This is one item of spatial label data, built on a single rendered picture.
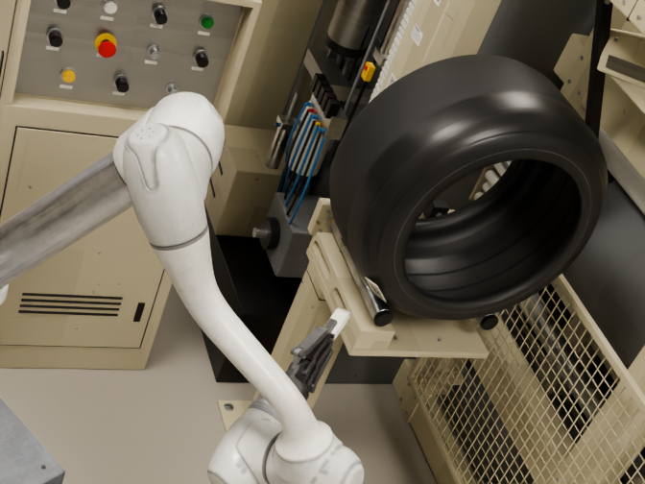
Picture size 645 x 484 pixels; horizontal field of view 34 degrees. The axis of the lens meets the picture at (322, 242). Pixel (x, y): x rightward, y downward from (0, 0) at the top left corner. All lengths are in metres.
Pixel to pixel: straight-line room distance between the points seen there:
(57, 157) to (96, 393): 0.80
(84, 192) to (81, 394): 1.39
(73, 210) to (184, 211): 0.30
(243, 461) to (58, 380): 1.37
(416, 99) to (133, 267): 1.15
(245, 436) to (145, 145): 0.59
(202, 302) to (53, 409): 1.44
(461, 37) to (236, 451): 1.06
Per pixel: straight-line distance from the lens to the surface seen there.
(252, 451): 1.92
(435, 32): 2.39
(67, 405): 3.16
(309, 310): 2.84
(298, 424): 1.81
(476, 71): 2.21
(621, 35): 2.50
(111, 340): 3.19
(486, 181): 2.88
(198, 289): 1.75
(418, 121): 2.12
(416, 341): 2.49
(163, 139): 1.64
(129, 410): 3.19
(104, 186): 1.86
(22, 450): 2.18
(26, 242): 1.96
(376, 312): 2.34
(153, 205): 1.65
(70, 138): 2.71
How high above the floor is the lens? 2.30
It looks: 34 degrees down
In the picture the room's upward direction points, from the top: 23 degrees clockwise
